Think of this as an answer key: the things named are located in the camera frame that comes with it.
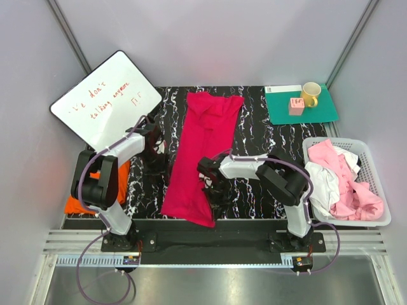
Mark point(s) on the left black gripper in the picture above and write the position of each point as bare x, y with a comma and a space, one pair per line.
161, 168

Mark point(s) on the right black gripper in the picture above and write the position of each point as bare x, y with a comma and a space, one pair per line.
219, 207

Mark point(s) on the magenta t shirt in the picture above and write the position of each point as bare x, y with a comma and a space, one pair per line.
208, 130

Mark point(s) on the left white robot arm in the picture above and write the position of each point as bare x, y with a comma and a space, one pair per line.
96, 181

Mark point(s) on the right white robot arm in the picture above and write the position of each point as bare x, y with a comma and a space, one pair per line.
288, 182

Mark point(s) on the white board with red writing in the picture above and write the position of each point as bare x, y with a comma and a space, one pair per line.
106, 103

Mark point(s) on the orange folded t shirt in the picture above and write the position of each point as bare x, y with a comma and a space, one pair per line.
73, 206

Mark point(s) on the white t shirt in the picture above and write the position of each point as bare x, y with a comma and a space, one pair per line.
326, 183

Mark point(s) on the pink cube block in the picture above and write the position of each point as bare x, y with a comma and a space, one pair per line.
296, 106

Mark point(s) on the yellow mug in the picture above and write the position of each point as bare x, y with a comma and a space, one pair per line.
310, 93

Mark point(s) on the pink t shirt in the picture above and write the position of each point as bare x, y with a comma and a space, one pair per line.
356, 202

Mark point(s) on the white plastic laundry basket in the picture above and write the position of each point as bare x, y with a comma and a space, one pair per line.
367, 173

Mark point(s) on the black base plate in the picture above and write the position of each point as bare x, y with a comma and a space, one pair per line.
156, 235

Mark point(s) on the aluminium rail frame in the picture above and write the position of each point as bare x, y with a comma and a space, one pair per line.
354, 269

